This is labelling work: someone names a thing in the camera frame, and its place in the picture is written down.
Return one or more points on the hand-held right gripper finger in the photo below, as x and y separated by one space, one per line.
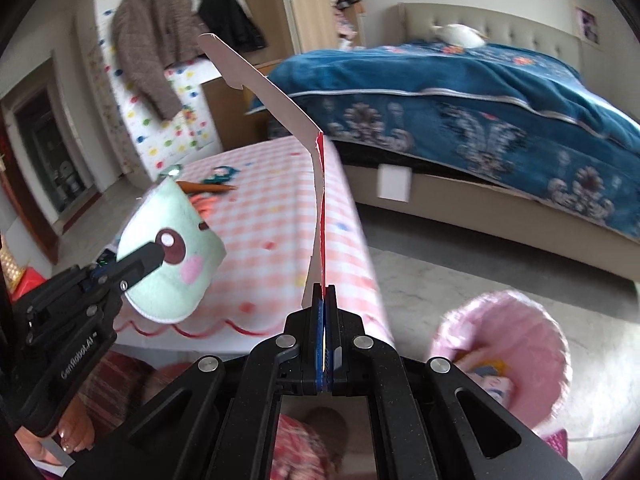
331 330
318 330

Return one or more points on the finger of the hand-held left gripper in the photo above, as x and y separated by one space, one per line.
145 257

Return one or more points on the mint green plush face pouch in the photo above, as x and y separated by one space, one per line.
150 215

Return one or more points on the red cardboard box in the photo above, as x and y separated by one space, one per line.
280 105

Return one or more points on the person's left hand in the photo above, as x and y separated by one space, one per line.
77 427

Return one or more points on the red plastic stool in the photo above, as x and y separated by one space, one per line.
30 282

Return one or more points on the pink hair clip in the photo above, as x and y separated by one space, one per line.
205 205

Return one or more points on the person's left plaid leg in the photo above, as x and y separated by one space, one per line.
125 380

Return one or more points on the person's plaid leg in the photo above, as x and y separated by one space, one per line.
125 380
310 445

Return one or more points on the round green tin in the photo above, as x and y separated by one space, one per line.
171 172

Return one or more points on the orange stick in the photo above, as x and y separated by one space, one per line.
205 186

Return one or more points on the white toilet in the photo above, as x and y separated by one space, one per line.
67 177

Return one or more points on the teal hair clip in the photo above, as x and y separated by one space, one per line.
220 175

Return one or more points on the white dotted cabinet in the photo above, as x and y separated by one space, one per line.
150 145

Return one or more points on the person's right plaid leg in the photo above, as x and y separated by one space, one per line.
310 445

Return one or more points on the pink checked tablecloth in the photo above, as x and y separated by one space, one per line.
280 220

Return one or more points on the red-brown door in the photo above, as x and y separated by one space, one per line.
25 210

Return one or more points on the white label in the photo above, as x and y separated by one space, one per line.
395 183

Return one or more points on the wooden nightstand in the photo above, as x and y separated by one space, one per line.
230 110

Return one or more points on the purple perforated basket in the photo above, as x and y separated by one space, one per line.
555 442

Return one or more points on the black jacket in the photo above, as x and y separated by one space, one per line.
227 10

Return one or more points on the blue floral blanket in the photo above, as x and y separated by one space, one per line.
450 75

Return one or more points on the wooden wardrobe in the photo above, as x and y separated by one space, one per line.
300 5

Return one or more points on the white pillow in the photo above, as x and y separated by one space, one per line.
460 35

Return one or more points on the beige upholstered bed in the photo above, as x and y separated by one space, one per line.
525 25

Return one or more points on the small wall photo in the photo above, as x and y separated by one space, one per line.
586 25

